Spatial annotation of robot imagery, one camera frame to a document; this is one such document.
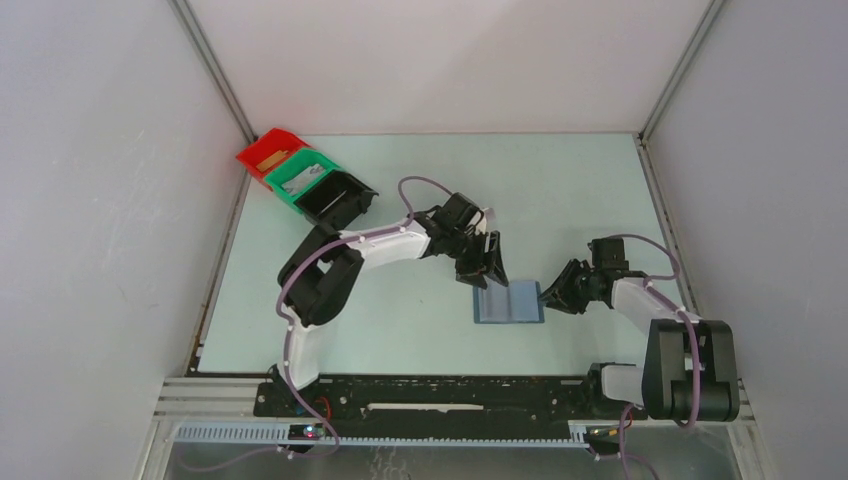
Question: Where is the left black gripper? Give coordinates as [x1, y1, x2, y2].
[445, 230, 508, 291]

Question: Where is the blue card holder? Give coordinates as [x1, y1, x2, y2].
[472, 280, 545, 325]

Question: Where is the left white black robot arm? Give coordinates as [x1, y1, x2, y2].
[276, 193, 509, 417]

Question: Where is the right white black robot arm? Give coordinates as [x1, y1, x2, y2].
[539, 234, 741, 428]

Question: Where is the grey card in green bin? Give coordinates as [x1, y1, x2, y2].
[282, 164, 326, 197]

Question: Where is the orange card in red bin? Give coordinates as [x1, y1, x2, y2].
[256, 150, 288, 171]

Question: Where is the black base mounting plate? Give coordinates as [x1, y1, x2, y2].
[253, 369, 625, 440]

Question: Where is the black plastic bin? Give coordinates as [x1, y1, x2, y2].
[294, 170, 379, 230]

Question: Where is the green plastic bin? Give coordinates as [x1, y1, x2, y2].
[264, 148, 341, 214]

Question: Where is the red plastic bin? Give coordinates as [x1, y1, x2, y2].
[236, 128, 310, 189]

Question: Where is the grey slotted cable duct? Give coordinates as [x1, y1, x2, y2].
[173, 421, 588, 448]

